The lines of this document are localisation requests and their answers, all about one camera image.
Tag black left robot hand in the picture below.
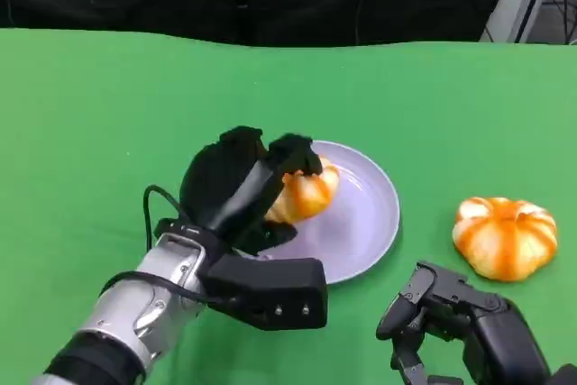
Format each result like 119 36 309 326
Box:
179 124 325 256

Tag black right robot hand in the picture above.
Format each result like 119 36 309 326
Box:
376 261 555 385

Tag orange white toy bread roll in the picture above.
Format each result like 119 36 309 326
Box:
453 197 559 282
263 157 340 225

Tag green table cloth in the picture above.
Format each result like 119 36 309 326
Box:
0 27 577 385

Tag lilac plate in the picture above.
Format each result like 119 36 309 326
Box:
259 140 401 286

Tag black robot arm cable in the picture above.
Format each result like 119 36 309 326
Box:
99 270 235 307
142 185 199 251

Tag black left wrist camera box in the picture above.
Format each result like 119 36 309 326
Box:
200 254 328 331

